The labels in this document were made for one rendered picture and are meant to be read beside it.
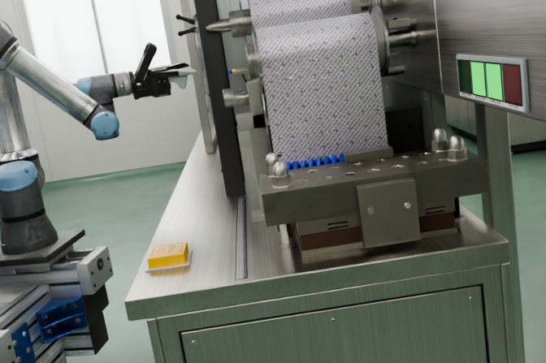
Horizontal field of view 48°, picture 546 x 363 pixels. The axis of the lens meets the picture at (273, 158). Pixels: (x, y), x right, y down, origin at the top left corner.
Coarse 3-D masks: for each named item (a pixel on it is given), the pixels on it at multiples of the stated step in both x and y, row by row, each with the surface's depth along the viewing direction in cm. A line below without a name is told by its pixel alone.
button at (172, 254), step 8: (152, 248) 120; (160, 248) 119; (168, 248) 118; (176, 248) 118; (184, 248) 117; (152, 256) 115; (160, 256) 115; (168, 256) 115; (176, 256) 115; (184, 256) 115; (152, 264) 115; (160, 264) 115; (168, 264) 115; (176, 264) 115
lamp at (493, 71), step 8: (488, 64) 89; (496, 64) 87; (488, 72) 90; (496, 72) 87; (488, 80) 90; (496, 80) 87; (488, 88) 91; (496, 88) 88; (488, 96) 91; (496, 96) 88
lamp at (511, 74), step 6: (504, 66) 84; (510, 66) 82; (504, 72) 85; (510, 72) 82; (516, 72) 81; (504, 78) 85; (510, 78) 83; (516, 78) 81; (504, 84) 85; (510, 84) 83; (516, 84) 81; (510, 90) 83; (516, 90) 82; (510, 96) 84; (516, 96) 82; (516, 102) 82
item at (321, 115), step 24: (336, 72) 123; (360, 72) 123; (288, 96) 123; (312, 96) 124; (336, 96) 124; (360, 96) 124; (288, 120) 124; (312, 120) 124; (336, 120) 125; (360, 120) 125; (384, 120) 125; (288, 144) 125; (312, 144) 125; (336, 144) 126; (360, 144) 126; (384, 144) 126
